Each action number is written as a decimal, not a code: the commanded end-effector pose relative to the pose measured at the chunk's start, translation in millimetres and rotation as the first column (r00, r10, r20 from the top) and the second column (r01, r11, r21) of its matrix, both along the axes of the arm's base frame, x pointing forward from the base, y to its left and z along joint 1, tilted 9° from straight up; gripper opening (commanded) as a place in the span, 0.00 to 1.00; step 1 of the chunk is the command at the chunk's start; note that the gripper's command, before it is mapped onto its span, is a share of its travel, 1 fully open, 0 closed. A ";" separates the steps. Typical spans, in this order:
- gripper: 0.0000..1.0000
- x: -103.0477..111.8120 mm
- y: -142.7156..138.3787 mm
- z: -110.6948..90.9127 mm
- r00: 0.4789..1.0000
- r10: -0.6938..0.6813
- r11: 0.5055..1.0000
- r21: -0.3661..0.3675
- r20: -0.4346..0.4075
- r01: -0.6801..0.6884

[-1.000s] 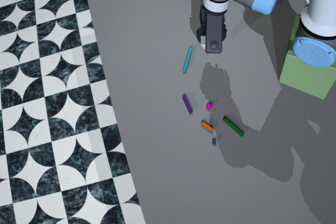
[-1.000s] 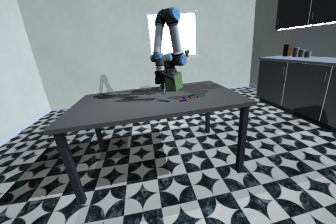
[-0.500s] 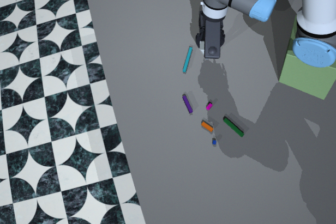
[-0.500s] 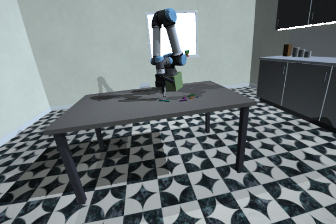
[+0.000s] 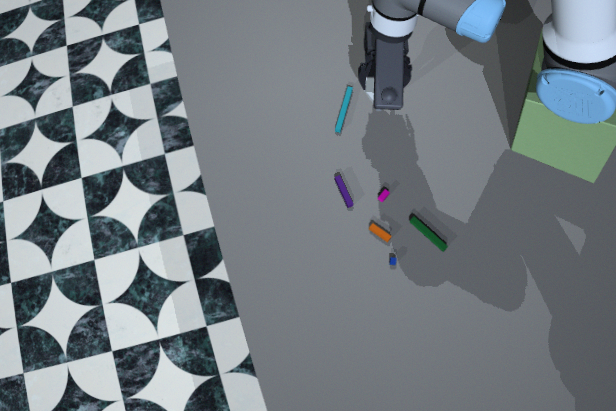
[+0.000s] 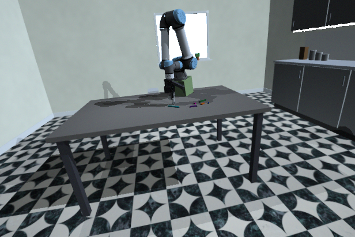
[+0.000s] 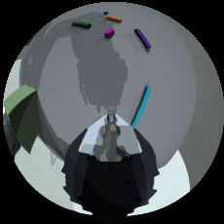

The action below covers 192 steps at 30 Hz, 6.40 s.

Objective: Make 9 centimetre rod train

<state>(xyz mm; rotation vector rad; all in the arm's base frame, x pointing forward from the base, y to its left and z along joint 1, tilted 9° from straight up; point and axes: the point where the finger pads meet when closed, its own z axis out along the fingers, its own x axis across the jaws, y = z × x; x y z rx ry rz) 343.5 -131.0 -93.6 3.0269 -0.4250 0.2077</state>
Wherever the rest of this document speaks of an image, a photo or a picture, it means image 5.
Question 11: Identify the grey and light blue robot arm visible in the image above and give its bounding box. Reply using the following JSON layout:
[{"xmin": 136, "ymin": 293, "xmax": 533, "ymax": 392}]
[{"xmin": 367, "ymin": 0, "xmax": 616, "ymax": 124}]

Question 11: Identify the orange rod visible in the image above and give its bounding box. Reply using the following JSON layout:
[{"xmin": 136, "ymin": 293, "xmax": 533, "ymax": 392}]
[{"xmin": 369, "ymin": 223, "xmax": 391, "ymax": 242}]

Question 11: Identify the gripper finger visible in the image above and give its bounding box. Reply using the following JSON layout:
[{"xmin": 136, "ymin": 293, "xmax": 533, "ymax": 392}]
[
  {"xmin": 358, "ymin": 63, "xmax": 374, "ymax": 102},
  {"xmin": 403, "ymin": 64, "xmax": 412, "ymax": 88}
]

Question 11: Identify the short magenta rod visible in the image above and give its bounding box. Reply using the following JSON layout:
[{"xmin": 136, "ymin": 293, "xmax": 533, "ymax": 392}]
[{"xmin": 378, "ymin": 189, "xmax": 390, "ymax": 202}]

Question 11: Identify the green rod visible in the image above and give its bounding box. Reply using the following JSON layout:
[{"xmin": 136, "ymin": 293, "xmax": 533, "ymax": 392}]
[{"xmin": 410, "ymin": 216, "xmax": 448, "ymax": 252}]

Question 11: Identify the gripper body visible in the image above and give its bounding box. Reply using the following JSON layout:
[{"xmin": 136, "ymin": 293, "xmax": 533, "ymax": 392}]
[{"xmin": 364, "ymin": 21, "xmax": 413, "ymax": 76}]

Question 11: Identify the purple rod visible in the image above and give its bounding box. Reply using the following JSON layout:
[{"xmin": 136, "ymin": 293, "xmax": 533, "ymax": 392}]
[{"xmin": 335, "ymin": 175, "xmax": 353, "ymax": 208}]

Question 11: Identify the turquoise rod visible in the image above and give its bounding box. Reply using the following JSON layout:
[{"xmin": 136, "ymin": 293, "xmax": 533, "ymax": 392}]
[{"xmin": 335, "ymin": 86, "xmax": 353, "ymax": 133}]

